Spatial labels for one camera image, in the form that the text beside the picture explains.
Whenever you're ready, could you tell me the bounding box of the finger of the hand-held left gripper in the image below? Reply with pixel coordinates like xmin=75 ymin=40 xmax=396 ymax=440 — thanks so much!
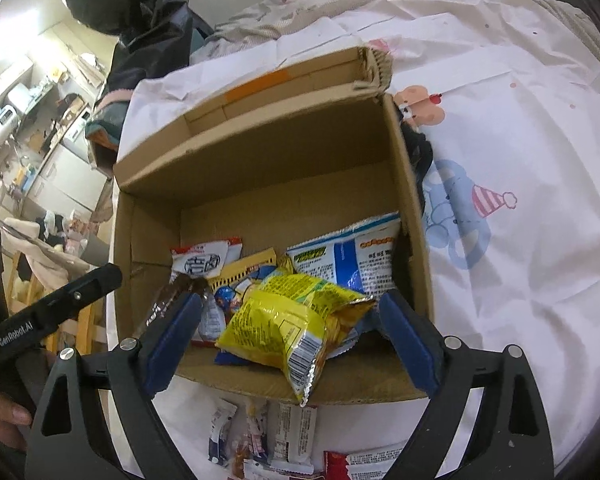
xmin=40 ymin=262 xmax=123 ymax=328

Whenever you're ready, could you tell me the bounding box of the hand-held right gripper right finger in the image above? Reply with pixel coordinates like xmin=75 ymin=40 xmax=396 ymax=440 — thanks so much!
xmin=379 ymin=290 xmax=555 ymax=480

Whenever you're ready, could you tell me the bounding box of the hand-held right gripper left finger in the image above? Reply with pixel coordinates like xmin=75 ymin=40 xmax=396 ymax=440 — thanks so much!
xmin=39 ymin=291 xmax=206 ymax=480

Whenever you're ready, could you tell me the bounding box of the dark brown snack packet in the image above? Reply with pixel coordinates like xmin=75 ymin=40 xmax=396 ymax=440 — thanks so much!
xmin=132 ymin=277 xmax=211 ymax=341

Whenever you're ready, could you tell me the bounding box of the small clear blue packet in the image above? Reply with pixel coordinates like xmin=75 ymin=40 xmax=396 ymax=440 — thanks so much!
xmin=197 ymin=285 xmax=241 ymax=343

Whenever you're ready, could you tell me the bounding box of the white round-print snack packet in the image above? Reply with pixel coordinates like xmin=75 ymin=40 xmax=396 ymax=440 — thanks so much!
xmin=170 ymin=236 xmax=244 ymax=281

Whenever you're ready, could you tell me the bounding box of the blue snack packet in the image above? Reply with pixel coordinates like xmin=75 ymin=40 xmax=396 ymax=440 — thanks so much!
xmin=286 ymin=211 xmax=402 ymax=296

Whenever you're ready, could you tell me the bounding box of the small blue white packet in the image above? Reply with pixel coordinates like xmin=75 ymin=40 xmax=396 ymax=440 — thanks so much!
xmin=207 ymin=399 xmax=238 ymax=466

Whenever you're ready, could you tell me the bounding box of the yellow striped snack packet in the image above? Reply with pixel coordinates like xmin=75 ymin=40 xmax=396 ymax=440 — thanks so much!
xmin=215 ymin=249 xmax=281 ymax=286

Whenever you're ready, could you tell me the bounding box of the white red-edged snack packet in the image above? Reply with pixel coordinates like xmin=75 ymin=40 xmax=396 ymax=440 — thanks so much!
xmin=322 ymin=445 xmax=406 ymax=480

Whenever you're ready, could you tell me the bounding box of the brown cardboard box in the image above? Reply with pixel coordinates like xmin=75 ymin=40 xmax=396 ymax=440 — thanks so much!
xmin=112 ymin=46 xmax=433 ymax=406

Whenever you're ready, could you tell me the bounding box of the person's left hand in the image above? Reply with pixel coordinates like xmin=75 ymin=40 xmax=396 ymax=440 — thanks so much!
xmin=0 ymin=387 xmax=33 ymax=453

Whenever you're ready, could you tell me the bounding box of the grey trash bin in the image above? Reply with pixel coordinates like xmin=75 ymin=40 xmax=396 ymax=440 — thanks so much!
xmin=82 ymin=237 xmax=113 ymax=266

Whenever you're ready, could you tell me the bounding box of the yellow wooden chair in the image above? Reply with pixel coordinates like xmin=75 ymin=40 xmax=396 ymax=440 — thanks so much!
xmin=5 ymin=255 xmax=111 ymax=356

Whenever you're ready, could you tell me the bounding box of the pile of light clothes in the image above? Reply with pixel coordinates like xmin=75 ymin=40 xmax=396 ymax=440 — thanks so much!
xmin=0 ymin=215 xmax=96 ymax=291

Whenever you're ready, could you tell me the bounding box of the white kitchen cabinet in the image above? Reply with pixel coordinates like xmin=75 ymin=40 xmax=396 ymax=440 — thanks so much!
xmin=22 ymin=145 xmax=108 ymax=216

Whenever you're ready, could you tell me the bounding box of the white printed bed sheet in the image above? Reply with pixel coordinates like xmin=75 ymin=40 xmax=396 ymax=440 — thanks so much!
xmin=107 ymin=0 xmax=600 ymax=480

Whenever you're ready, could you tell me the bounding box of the small pink packet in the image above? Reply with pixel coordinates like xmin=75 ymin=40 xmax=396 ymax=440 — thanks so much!
xmin=245 ymin=400 xmax=271 ymax=461

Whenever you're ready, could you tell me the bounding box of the small orange packet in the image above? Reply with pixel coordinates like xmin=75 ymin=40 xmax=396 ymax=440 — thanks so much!
xmin=230 ymin=440 xmax=248 ymax=480

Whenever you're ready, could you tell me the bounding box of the teal and orange cloth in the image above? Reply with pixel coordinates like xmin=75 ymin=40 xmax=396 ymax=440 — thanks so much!
xmin=85 ymin=87 xmax=133 ymax=171

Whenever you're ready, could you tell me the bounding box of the dark cloth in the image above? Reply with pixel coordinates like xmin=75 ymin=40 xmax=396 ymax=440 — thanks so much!
xmin=402 ymin=122 xmax=435 ymax=211

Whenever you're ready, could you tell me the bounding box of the black plastic bag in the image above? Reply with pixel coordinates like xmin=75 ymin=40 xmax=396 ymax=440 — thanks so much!
xmin=50 ymin=0 xmax=216 ymax=91

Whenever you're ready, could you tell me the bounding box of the crumpled floral blanket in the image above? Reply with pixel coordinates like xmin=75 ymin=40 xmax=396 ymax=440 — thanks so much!
xmin=200 ymin=0 xmax=451 ymax=56

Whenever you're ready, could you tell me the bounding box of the beige quilted mattress pad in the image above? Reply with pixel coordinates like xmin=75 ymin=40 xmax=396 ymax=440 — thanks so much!
xmin=535 ymin=0 xmax=600 ymax=91

